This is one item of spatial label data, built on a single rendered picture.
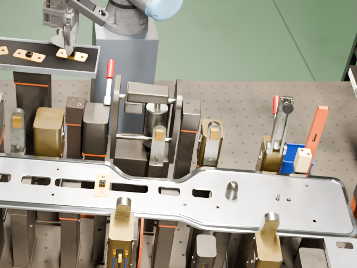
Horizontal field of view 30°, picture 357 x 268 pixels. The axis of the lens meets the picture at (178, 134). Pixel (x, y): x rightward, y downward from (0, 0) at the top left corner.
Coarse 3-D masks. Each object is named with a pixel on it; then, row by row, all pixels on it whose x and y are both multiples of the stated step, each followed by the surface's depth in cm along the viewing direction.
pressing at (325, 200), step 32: (0, 160) 174; (32, 160) 175; (64, 160) 176; (0, 192) 165; (32, 192) 166; (64, 192) 167; (128, 192) 170; (224, 192) 174; (256, 192) 175; (288, 192) 177; (320, 192) 178; (192, 224) 165; (224, 224) 165; (256, 224) 166; (288, 224) 168; (320, 224) 169; (352, 224) 171
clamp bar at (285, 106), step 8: (280, 96) 174; (288, 96) 174; (280, 104) 173; (288, 104) 170; (280, 112) 174; (288, 112) 171; (280, 120) 177; (288, 120) 176; (280, 128) 178; (272, 136) 179; (280, 136) 179; (272, 144) 179; (280, 144) 180; (280, 152) 181
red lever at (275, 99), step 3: (276, 96) 185; (273, 99) 185; (276, 99) 184; (273, 102) 185; (276, 102) 184; (273, 105) 184; (276, 105) 184; (273, 108) 184; (276, 108) 183; (273, 111) 184; (273, 114) 184; (276, 141) 181; (276, 144) 181; (273, 147) 181; (276, 147) 180; (279, 147) 181
